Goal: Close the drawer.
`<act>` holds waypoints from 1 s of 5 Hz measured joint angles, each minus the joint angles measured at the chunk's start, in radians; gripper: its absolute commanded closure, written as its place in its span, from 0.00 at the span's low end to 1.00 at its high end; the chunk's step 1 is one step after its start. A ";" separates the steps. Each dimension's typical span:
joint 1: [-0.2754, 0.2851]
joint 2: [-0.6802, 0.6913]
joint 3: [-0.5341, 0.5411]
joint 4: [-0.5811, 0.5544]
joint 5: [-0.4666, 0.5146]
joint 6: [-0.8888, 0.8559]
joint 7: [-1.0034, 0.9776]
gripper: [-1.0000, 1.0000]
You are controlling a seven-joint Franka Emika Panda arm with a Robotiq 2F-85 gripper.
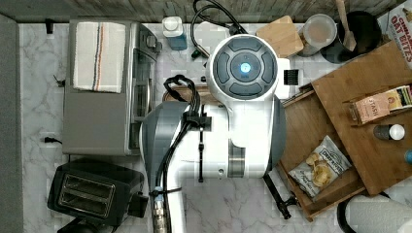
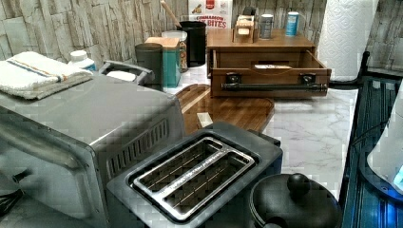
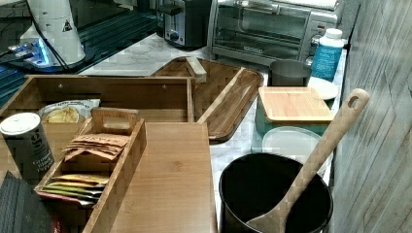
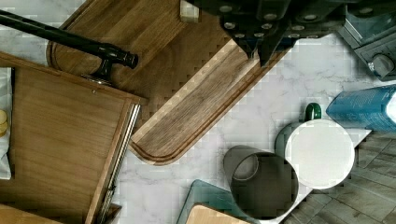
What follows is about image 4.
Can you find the white cloth in drawer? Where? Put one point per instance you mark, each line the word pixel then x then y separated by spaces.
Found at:
pixel 6 74

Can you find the wooden drawer with black handle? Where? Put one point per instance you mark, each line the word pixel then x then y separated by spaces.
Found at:
pixel 67 134

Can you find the teal canister with wooden lid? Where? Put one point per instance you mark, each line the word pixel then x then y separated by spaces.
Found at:
pixel 213 197

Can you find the blue white bottle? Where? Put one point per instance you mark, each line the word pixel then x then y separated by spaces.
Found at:
pixel 370 109

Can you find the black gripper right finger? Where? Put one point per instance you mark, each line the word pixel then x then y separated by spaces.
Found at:
pixel 275 42

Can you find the dark grey cup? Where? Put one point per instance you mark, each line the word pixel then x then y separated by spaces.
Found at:
pixel 264 185

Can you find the wooden cutting board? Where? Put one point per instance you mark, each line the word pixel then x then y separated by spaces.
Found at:
pixel 190 73

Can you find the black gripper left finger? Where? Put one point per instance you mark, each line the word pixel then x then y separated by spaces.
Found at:
pixel 241 30

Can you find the grey toaster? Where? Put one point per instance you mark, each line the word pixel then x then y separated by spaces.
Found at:
pixel 370 32

